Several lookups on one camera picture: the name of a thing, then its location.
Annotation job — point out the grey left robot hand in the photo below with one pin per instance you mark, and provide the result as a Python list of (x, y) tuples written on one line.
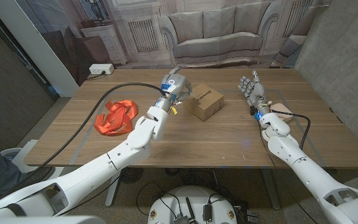
[(174, 87)]

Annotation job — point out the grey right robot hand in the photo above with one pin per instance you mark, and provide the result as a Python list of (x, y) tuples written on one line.
[(257, 92)]

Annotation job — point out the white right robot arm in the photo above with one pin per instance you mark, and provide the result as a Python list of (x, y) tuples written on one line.
[(309, 169)]

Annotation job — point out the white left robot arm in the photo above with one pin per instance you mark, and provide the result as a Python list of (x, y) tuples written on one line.
[(135, 143)]

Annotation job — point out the brown cardboard box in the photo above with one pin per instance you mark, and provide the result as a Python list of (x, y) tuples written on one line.
[(208, 105)]

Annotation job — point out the red ribbon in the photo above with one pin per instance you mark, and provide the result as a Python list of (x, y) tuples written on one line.
[(115, 119)]

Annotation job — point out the light wooden block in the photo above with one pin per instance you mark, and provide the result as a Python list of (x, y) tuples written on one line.
[(283, 110)]

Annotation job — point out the printed living room backdrop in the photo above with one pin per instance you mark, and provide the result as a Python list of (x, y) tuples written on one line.
[(216, 31)]

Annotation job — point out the white power strip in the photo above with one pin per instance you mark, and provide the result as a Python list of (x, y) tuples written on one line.
[(101, 68)]

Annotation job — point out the black round floor disc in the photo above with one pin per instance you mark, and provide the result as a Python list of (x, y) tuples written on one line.
[(131, 175)]

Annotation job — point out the grey table leg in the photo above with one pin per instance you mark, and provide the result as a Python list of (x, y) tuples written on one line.
[(271, 189), (113, 189)]

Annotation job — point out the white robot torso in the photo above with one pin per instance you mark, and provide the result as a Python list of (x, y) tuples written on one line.
[(194, 199)]

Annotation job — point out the white floor base plate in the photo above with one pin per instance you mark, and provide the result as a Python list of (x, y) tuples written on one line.
[(23, 155)]

